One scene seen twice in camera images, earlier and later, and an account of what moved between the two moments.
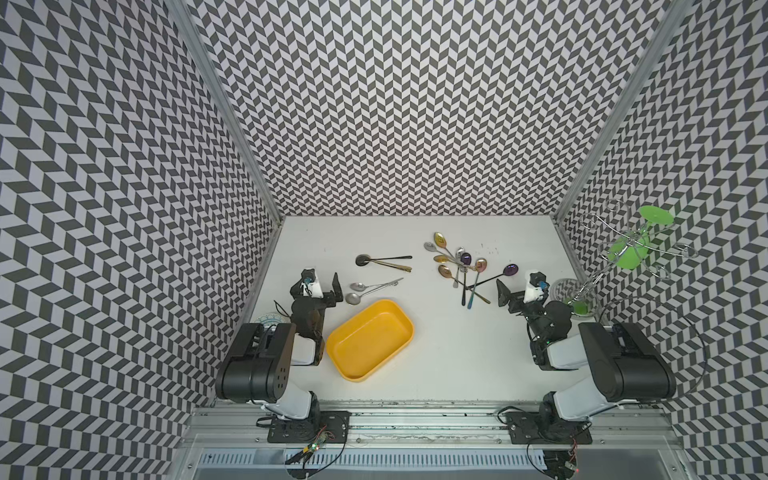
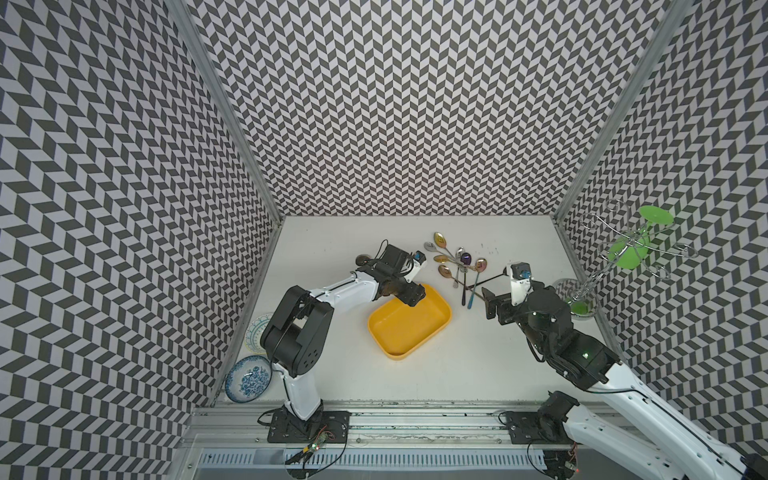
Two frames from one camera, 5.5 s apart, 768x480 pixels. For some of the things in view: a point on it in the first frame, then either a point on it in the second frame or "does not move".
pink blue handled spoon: x=480 y=265 does not move
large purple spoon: x=509 y=270 does not move
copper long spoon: x=445 y=272 does not move
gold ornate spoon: x=444 y=259 does not move
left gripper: x=328 y=296 to x=413 y=293
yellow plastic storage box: x=366 y=346 to x=400 y=330
